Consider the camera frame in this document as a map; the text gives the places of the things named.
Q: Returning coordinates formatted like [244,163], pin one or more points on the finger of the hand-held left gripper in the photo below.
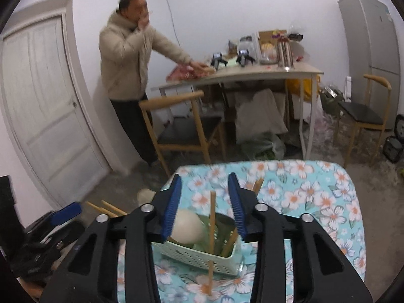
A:
[68,212]

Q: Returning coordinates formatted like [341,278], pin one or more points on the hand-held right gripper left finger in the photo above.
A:
[172,208]

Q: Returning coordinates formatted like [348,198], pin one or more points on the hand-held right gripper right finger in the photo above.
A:
[236,208]

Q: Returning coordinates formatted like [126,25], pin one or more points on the cream round ladle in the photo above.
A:
[187,225]

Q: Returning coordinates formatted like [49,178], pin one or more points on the pale green utensil basket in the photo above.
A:
[195,258]

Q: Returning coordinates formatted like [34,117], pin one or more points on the floral blue tablecloth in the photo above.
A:
[299,195]

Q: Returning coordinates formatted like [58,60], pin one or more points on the wooden chair black seat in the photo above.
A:
[186,129]
[363,113]

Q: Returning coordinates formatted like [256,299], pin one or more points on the white sack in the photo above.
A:
[262,116]

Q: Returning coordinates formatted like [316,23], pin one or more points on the white panelled door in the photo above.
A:
[41,101]

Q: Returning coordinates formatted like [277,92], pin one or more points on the yellow bag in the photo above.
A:
[296,90]

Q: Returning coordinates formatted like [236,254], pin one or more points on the wooden dining table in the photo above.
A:
[252,72]

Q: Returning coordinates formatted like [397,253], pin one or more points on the cardboard tube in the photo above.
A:
[210,70]

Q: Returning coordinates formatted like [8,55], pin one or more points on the dark green bag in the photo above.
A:
[331,101]

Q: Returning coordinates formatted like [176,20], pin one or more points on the black clawed device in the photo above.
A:
[244,57]
[218,61]

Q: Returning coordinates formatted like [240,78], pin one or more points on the clear food bag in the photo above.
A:
[268,55]

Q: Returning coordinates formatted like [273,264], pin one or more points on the small brown bag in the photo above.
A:
[233,47]

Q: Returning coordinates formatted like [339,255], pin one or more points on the steel canister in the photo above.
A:
[285,53]

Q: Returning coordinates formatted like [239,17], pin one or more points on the white bottle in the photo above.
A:
[348,88]

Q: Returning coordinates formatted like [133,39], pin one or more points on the clear plastic container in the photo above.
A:
[249,42]

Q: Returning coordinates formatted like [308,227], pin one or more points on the black pot-shaped appliance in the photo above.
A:
[393,150]

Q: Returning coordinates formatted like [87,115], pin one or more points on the brown cardboard box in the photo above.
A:
[271,36]

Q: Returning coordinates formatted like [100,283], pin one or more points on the black round appliance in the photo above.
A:
[400,126]

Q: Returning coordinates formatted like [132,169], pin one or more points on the grey refrigerator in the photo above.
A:
[369,38]

